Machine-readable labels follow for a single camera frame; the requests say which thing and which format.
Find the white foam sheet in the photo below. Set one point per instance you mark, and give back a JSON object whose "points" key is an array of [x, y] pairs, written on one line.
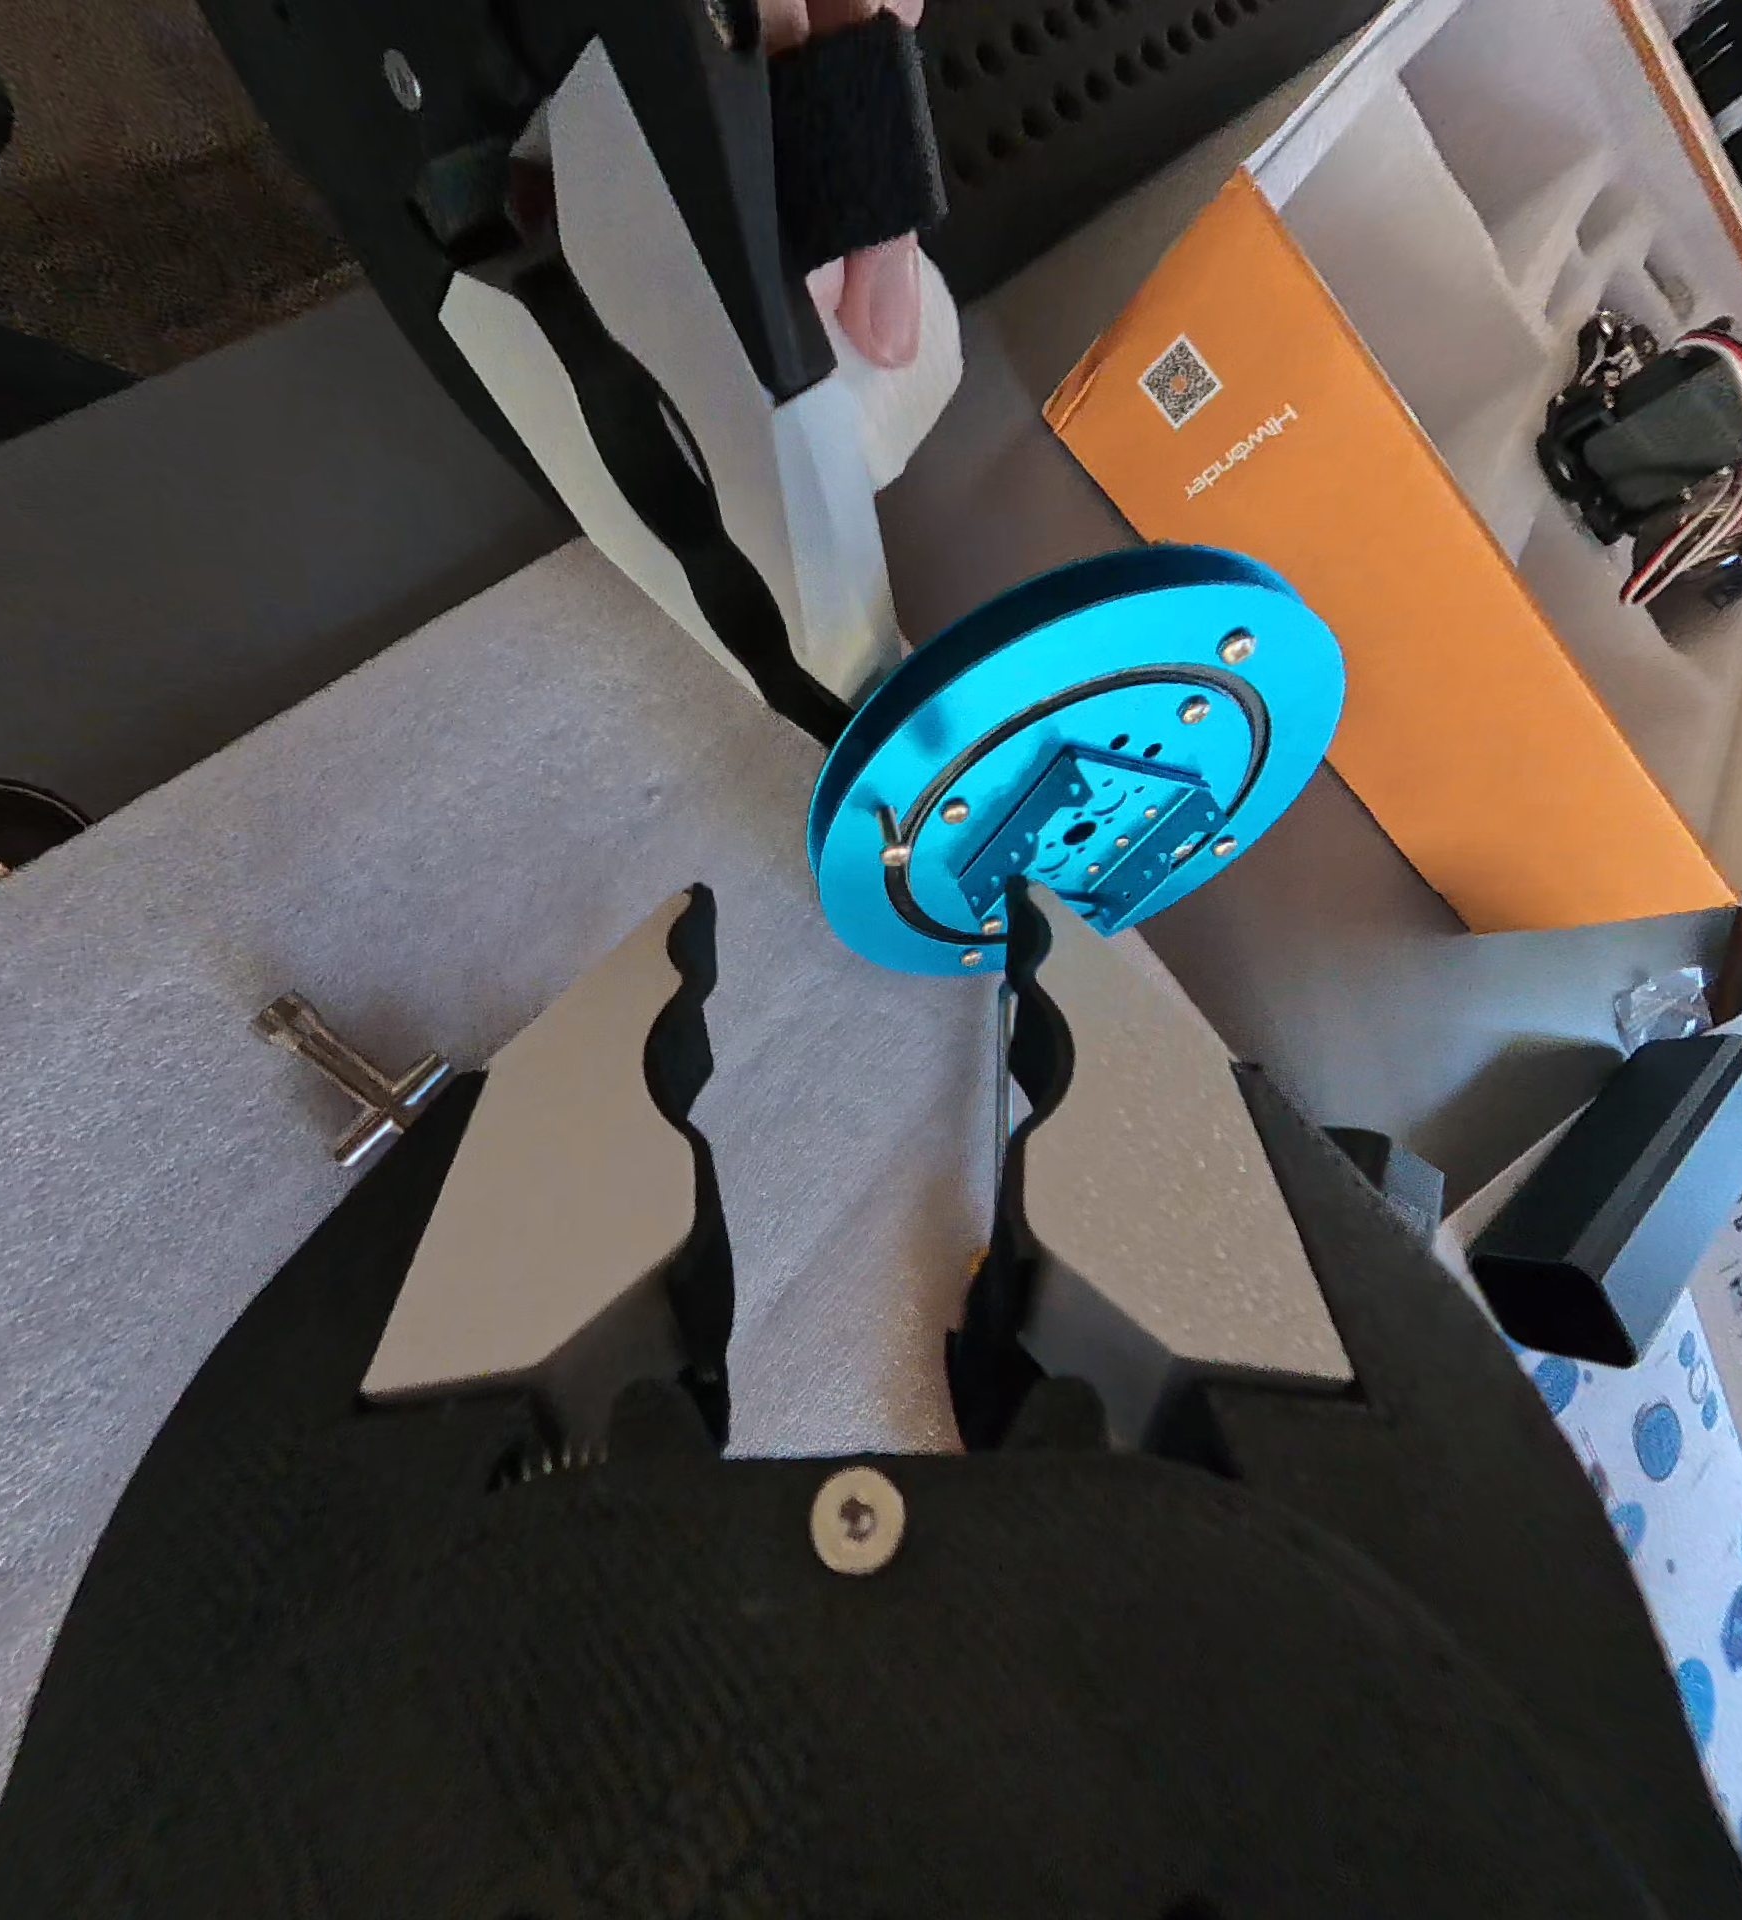
{"points": [[361, 842]]}

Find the clear plastic bag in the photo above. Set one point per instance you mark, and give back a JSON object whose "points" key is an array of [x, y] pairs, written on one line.
{"points": [[1663, 1007]]}

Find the orange cardboard box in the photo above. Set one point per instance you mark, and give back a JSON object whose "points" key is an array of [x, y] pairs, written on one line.
{"points": [[1338, 526]]}

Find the metal cross wrench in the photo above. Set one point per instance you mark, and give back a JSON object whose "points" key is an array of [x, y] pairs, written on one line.
{"points": [[361, 1080]]}

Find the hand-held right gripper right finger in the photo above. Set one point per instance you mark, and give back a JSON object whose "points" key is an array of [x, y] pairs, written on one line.
{"points": [[1171, 1201]]}

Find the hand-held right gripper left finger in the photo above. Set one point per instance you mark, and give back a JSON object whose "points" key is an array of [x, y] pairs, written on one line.
{"points": [[540, 1201]]}

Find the printed instruction sheet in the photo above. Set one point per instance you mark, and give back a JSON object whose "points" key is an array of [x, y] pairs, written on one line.
{"points": [[1711, 1501]]}

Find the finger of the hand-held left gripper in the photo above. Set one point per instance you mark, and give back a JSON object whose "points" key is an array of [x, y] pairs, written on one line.
{"points": [[540, 390], [647, 256]]}

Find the black servo robot arm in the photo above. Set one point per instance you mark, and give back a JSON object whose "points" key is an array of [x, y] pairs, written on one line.
{"points": [[1667, 436]]}

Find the person's left hand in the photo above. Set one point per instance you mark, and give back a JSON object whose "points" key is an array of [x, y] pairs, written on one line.
{"points": [[883, 307]]}

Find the black rectangular case sleeve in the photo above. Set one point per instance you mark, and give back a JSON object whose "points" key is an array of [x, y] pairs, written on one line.
{"points": [[1637, 1201]]}

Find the blue round metal turntable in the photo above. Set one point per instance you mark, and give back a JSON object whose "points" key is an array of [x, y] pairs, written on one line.
{"points": [[1276, 704]]}

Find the black perforated foam pad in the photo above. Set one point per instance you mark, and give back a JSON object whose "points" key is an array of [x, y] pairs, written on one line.
{"points": [[1111, 120]]}

